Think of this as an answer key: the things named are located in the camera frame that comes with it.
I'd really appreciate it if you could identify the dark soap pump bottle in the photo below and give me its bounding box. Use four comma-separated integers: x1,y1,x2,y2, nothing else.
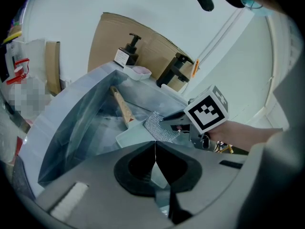
113,33,142,68

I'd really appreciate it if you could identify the black faucet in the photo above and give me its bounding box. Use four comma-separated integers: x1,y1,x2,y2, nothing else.
156,52,192,88

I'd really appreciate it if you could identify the silver mesh scrubber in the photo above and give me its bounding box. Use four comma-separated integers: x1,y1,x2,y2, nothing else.
143,110,180,143

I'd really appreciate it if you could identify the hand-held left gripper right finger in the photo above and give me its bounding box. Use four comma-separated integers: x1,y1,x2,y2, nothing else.
154,141,249,225

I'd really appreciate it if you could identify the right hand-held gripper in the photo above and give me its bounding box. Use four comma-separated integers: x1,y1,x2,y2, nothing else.
159,84,230,150

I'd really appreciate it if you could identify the blue face mask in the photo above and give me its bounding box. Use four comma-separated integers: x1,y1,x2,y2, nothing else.
239,0,275,18

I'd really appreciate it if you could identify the clear plastic bag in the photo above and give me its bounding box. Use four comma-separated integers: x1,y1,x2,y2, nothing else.
0,104,28,163

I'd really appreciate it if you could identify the person's grey top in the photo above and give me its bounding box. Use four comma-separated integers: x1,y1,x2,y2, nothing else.
237,13,305,229

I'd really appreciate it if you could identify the person's right forearm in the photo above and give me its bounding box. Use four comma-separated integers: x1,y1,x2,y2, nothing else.
205,120,284,152

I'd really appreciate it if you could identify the white soap dish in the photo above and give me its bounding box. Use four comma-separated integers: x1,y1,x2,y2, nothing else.
122,65,152,82

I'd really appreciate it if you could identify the small cardboard box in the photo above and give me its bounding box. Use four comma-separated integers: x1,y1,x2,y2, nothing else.
45,41,61,96

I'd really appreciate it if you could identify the pale pan with wooden handle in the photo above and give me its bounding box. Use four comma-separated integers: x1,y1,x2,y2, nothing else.
109,85,193,189

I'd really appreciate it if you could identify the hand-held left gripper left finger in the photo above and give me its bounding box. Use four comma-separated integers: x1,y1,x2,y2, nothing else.
35,141,173,229

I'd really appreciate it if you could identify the grey steel sink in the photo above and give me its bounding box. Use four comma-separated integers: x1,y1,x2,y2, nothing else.
19,61,191,198

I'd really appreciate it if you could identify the large cardboard sheet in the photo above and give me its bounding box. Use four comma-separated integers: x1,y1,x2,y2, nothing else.
87,12,201,93

